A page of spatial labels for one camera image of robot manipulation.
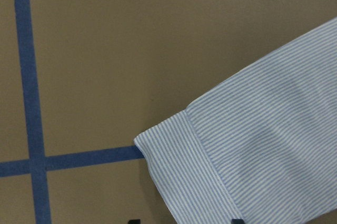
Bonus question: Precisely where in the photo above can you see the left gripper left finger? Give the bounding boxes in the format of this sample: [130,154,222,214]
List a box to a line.
[128,219,140,224]

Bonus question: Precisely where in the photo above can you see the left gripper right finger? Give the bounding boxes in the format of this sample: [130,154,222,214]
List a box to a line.
[231,219,242,224]

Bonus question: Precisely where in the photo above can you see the blue striped button shirt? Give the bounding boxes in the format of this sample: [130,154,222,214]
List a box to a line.
[134,19,336,223]

